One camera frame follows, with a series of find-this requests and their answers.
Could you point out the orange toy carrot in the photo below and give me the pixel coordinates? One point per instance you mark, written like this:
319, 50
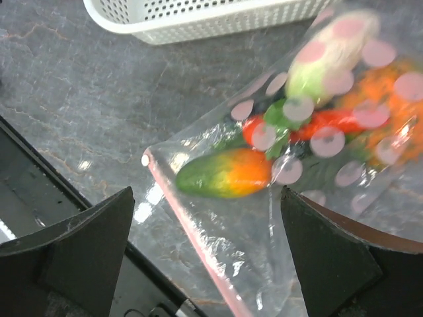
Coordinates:
289, 121

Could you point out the orange toy pineapple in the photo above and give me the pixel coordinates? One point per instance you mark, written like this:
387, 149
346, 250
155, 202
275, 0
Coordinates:
388, 101

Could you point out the clear zip top bag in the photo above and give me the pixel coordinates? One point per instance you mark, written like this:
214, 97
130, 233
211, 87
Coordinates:
242, 241

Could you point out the white toy radish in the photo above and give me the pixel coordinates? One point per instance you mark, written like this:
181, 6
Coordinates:
322, 67

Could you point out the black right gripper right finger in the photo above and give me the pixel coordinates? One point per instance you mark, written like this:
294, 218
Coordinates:
346, 268

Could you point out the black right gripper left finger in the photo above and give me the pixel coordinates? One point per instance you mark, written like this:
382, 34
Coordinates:
79, 258

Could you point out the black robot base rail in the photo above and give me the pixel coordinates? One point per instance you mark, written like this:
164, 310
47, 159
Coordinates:
35, 196

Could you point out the white perforated plastic basket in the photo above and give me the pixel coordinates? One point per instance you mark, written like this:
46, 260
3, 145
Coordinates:
161, 22

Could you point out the green orange toy mango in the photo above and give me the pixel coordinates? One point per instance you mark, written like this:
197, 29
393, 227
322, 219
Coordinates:
227, 174

